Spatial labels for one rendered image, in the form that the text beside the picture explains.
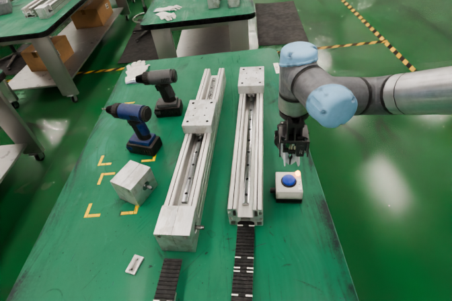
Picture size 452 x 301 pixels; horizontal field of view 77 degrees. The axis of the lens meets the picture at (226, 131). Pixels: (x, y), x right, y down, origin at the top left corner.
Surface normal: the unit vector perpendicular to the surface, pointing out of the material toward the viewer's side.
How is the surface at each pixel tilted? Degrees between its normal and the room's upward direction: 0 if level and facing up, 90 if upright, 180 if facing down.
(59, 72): 90
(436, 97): 91
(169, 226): 0
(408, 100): 91
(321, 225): 0
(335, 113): 90
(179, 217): 0
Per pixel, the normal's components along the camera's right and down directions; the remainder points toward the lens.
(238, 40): 0.00, 0.66
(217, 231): -0.11, -0.74
